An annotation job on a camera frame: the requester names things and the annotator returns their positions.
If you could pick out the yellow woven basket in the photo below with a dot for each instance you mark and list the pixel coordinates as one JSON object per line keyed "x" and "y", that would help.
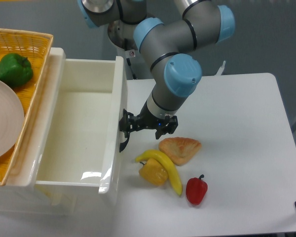
{"x": 23, "y": 55}

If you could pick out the white drawer cabinet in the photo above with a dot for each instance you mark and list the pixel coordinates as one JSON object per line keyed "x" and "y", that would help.
{"x": 19, "y": 195}

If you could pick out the red bell pepper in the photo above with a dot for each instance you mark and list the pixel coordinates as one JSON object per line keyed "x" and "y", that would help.
{"x": 196, "y": 189}

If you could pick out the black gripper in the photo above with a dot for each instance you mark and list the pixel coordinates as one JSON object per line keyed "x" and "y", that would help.
{"x": 146, "y": 120}

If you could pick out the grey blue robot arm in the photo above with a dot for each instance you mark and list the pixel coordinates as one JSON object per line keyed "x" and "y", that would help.
{"x": 165, "y": 49}

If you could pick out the yellow bell pepper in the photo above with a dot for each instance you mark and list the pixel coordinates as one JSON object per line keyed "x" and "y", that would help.
{"x": 153, "y": 172}

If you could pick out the yellow banana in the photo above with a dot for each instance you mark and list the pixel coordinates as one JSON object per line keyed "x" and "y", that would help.
{"x": 173, "y": 175}

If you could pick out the green bell pepper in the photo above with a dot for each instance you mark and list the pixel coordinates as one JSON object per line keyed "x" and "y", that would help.
{"x": 15, "y": 70}

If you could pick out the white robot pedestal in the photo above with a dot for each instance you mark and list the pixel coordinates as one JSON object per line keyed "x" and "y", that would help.
{"x": 135, "y": 66}

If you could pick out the beige round plate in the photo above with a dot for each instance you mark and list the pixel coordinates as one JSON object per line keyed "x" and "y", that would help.
{"x": 11, "y": 118}

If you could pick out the brown bread pastry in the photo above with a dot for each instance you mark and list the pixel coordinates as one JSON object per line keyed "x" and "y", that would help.
{"x": 180, "y": 150}

